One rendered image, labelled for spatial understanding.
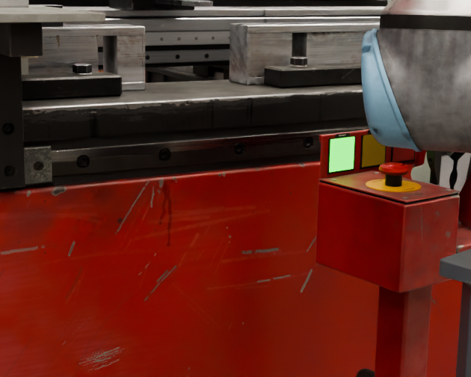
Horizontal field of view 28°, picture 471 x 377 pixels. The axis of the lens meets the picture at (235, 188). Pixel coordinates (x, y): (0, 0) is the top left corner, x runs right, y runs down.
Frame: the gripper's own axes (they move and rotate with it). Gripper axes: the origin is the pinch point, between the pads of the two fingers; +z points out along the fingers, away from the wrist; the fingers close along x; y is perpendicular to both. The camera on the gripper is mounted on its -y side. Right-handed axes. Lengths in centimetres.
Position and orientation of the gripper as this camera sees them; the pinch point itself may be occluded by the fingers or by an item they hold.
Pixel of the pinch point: (446, 206)
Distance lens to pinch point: 132.3
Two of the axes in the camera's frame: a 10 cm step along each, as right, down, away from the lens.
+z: -0.7, 9.6, 2.8
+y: -6.1, -2.7, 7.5
